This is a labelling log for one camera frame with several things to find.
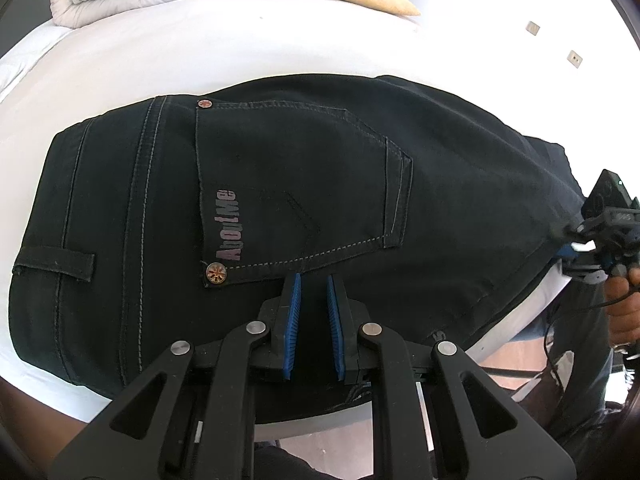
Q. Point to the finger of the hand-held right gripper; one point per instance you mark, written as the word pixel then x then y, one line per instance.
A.
pixel 580 230
pixel 582 262

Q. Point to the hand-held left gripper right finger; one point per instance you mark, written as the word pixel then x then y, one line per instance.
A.
pixel 336 325

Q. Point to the person's right hand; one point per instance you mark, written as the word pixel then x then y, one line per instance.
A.
pixel 625 305

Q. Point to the black denim pants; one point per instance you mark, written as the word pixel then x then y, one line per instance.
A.
pixel 300 185

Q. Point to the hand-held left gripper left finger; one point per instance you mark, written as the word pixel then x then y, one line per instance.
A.
pixel 292 320

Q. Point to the bed with white sheet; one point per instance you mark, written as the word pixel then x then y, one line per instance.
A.
pixel 150 60

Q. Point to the wall socket plate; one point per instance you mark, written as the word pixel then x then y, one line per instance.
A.
pixel 575 58
pixel 533 27

